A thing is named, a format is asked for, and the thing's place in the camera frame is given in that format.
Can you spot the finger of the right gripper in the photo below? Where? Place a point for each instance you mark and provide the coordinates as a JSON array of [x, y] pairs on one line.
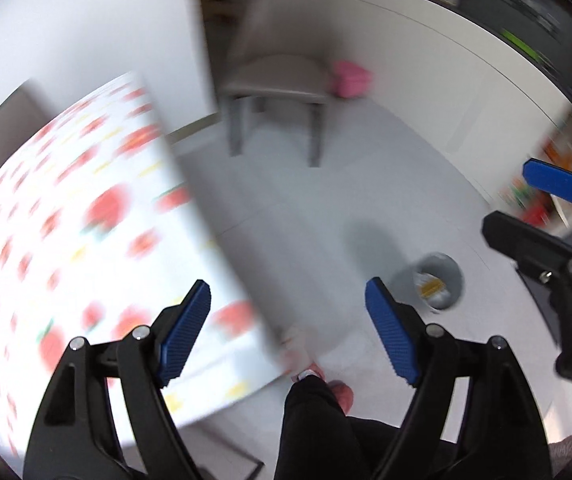
[[542, 257], [548, 178]]

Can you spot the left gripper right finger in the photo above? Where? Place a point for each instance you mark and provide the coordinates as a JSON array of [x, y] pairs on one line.
[[472, 416]]

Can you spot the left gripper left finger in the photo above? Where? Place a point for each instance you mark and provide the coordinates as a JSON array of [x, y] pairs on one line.
[[74, 434]]

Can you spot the gold paper gift bag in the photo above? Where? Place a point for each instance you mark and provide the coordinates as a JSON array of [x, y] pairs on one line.
[[432, 287]]

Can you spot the white round trash bin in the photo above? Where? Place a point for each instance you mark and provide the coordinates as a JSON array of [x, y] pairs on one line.
[[441, 266]]

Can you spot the white base cabinets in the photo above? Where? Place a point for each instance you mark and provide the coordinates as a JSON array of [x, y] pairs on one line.
[[467, 93]]

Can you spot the person black trouser legs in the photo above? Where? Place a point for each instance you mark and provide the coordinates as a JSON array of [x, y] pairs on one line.
[[318, 441]]

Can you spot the floral strawberry tablecloth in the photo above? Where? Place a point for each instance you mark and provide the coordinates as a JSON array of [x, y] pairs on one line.
[[98, 233]]

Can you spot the pink footstool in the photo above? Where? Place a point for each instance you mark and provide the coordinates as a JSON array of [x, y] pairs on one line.
[[350, 81]]

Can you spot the grey chair by wall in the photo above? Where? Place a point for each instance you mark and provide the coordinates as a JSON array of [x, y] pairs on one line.
[[282, 50]]

